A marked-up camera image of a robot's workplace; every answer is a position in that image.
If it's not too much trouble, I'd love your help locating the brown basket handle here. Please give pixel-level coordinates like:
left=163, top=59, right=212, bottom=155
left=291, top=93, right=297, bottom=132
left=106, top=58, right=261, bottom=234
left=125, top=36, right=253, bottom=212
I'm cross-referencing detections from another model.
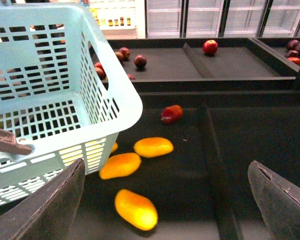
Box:
left=0, top=129, right=32, bottom=155

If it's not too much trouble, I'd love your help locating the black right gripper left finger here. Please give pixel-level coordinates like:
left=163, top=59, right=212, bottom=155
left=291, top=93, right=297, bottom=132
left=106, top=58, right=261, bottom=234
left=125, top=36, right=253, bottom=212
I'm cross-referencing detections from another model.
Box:
left=0, top=158, right=85, bottom=240

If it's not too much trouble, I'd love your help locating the light blue plastic basket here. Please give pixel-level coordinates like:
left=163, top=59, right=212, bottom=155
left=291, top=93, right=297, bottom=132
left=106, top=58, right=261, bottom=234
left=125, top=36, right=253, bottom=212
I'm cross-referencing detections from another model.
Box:
left=0, top=1, right=143, bottom=206

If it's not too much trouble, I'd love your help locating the yellow mango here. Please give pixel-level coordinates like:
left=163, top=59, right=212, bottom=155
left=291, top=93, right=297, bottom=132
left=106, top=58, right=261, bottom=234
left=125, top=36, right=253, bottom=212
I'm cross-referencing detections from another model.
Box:
left=133, top=137, right=174, bottom=158
left=114, top=189, right=159, bottom=231
left=99, top=152, right=142, bottom=180

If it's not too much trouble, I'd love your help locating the red fruit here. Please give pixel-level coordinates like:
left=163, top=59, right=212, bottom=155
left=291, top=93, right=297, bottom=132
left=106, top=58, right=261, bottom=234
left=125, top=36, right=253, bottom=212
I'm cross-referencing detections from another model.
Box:
left=160, top=104, right=183, bottom=124

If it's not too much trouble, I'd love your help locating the red apple on back shelf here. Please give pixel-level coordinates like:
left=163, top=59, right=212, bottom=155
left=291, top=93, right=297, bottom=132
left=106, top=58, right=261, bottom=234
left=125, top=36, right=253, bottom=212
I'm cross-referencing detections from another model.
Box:
left=202, top=39, right=219, bottom=56

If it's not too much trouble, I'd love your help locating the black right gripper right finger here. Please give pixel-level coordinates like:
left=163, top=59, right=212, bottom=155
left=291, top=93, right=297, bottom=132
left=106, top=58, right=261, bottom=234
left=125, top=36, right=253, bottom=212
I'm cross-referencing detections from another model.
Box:
left=247, top=161, right=300, bottom=240

